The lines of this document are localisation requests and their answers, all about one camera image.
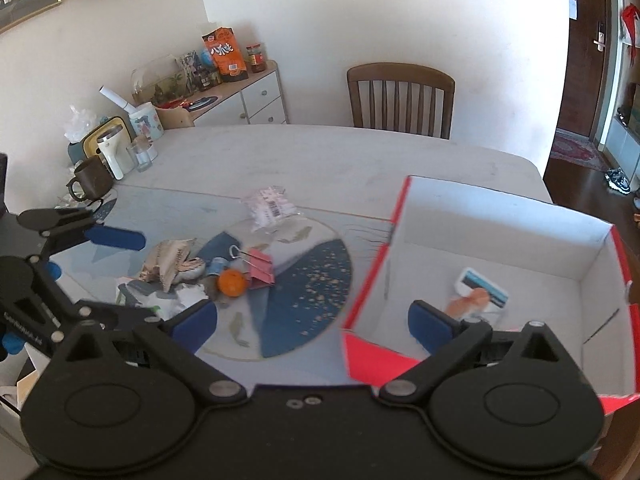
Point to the brown mug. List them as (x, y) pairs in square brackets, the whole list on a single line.
[(91, 177)]

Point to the beige plush toy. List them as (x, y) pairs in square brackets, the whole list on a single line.
[(167, 259)]

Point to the red patterned rug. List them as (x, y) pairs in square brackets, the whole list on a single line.
[(575, 150)]

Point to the photo cards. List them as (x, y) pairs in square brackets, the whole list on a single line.
[(192, 64)]

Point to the glass terrarium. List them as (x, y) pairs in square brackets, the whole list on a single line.
[(155, 82)]

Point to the orange snack bag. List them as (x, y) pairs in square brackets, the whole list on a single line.
[(226, 55)]

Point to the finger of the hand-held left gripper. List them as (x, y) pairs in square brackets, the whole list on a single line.
[(120, 312), (117, 239)]

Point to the small wooden box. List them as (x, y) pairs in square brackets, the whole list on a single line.
[(172, 117)]

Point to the orange tangerine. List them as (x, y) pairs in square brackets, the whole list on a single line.
[(232, 283)]

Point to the glass tumbler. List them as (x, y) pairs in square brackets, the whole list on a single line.
[(140, 156)]

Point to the illustrated white cup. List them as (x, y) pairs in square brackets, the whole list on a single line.
[(147, 122)]

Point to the blue fish print table mat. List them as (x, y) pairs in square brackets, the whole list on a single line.
[(310, 280)]

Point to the white green plastic bag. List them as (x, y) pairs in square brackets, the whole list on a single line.
[(155, 302)]

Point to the crumpled clear plastic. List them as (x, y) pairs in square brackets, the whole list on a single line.
[(80, 122)]

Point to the dark brown door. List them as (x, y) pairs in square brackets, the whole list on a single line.
[(582, 70)]

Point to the white desktop table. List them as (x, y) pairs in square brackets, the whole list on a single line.
[(350, 160)]

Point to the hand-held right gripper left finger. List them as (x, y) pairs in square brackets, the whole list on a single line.
[(194, 324)]

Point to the blue white tube package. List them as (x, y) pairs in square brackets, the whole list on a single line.
[(482, 287)]

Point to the red sauce jar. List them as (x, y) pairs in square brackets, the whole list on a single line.
[(255, 58)]

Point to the dark blue card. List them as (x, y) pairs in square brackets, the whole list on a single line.
[(216, 246)]

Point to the clear pink print plastic packet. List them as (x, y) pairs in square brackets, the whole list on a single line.
[(270, 207)]

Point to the rolled white paper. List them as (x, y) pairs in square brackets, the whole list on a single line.
[(116, 98)]

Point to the red hanging bag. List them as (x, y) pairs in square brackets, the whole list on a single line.
[(630, 22)]

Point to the dark oval pad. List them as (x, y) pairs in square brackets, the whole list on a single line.
[(201, 102)]

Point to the white wooden-top sideboard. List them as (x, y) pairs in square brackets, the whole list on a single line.
[(252, 100)]

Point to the pair of grey sneakers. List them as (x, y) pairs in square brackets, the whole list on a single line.
[(617, 180)]

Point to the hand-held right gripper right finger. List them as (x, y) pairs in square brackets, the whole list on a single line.
[(426, 324)]

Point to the red white cardboard box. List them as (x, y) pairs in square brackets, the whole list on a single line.
[(500, 230)]

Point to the donut print pouch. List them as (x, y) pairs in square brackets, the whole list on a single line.
[(191, 269)]

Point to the white small appliance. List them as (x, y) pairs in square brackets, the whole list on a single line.
[(111, 152)]

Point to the pink binder clip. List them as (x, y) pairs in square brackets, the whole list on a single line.
[(261, 266)]

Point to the wooden slat-back chair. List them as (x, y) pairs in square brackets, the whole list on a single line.
[(400, 95)]

